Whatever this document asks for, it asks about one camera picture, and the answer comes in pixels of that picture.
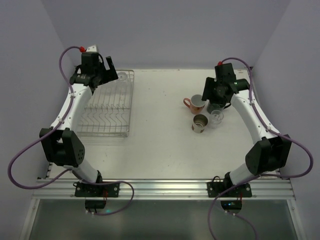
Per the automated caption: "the orange ceramic mug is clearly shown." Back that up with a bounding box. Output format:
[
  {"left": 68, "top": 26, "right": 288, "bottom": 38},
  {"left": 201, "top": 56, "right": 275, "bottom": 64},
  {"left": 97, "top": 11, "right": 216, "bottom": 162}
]
[{"left": 183, "top": 94, "right": 206, "bottom": 115}]

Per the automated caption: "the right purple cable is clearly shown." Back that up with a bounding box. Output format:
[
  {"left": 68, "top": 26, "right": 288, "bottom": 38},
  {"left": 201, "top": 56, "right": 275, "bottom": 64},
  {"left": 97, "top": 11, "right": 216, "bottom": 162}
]
[{"left": 207, "top": 57, "right": 315, "bottom": 240}]

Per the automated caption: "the dark green ceramic mug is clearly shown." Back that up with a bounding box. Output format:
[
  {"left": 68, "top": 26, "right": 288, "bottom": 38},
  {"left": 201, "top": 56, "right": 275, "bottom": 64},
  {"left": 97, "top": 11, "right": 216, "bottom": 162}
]
[{"left": 206, "top": 100, "right": 231, "bottom": 114}]

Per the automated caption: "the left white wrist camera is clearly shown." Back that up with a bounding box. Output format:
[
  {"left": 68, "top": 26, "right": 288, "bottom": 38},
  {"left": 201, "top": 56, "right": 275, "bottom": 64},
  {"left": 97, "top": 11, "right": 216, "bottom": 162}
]
[{"left": 79, "top": 44, "right": 99, "bottom": 53}]

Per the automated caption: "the clear faceted glass cup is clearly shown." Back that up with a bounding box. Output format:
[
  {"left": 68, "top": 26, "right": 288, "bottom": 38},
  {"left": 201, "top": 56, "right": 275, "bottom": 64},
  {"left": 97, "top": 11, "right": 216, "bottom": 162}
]
[{"left": 208, "top": 110, "right": 224, "bottom": 129}]

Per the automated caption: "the metal tin cup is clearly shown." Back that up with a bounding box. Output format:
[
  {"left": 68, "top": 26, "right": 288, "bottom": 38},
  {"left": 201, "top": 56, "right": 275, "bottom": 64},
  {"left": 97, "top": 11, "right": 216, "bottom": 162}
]
[{"left": 191, "top": 114, "right": 209, "bottom": 134}]

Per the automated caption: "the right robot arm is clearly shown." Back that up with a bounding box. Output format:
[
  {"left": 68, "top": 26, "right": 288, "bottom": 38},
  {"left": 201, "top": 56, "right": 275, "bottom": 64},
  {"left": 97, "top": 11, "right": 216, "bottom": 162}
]
[{"left": 202, "top": 62, "right": 291, "bottom": 192}]

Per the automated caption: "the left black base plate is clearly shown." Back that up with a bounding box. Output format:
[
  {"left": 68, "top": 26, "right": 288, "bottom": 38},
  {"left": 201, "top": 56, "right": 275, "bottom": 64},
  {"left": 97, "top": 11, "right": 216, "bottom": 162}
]
[{"left": 73, "top": 182, "right": 120, "bottom": 198}]

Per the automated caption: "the metal wire dish rack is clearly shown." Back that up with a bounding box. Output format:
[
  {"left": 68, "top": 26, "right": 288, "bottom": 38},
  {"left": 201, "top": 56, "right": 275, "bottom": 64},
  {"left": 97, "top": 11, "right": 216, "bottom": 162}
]
[{"left": 77, "top": 69, "right": 135, "bottom": 137}]

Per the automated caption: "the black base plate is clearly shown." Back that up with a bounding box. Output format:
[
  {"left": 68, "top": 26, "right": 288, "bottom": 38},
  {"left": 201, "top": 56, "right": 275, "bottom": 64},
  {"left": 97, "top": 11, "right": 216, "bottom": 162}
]
[
  {"left": 206, "top": 176, "right": 253, "bottom": 198},
  {"left": 73, "top": 182, "right": 120, "bottom": 198}
]

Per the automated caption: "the purple cable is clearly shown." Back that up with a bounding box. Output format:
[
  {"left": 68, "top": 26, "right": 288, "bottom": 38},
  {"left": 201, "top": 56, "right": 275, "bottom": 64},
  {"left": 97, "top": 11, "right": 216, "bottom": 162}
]
[
  {"left": 7, "top": 45, "right": 135, "bottom": 216},
  {"left": 207, "top": 57, "right": 315, "bottom": 240}
]

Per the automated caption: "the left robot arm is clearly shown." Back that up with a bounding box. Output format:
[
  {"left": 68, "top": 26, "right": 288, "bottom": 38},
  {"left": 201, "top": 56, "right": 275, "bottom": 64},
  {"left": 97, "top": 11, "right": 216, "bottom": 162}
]
[{"left": 39, "top": 48, "right": 118, "bottom": 183}]

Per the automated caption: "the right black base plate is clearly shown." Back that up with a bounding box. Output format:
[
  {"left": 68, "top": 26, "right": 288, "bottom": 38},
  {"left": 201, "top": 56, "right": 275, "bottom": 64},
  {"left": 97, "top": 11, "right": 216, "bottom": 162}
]
[{"left": 206, "top": 176, "right": 253, "bottom": 198}]

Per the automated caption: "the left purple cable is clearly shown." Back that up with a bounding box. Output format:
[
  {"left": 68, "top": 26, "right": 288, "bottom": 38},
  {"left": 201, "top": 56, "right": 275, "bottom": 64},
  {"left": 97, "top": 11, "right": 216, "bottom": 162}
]
[{"left": 7, "top": 45, "right": 135, "bottom": 216}]

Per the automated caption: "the clear glass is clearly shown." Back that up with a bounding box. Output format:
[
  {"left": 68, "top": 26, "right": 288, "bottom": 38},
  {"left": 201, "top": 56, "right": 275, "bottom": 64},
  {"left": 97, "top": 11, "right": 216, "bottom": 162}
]
[{"left": 116, "top": 71, "right": 130, "bottom": 86}]

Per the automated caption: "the aluminium mounting rail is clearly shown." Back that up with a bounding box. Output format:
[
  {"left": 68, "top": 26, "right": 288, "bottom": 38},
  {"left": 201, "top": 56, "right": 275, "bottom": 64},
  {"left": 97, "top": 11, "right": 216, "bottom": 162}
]
[{"left": 32, "top": 178, "right": 295, "bottom": 200}]

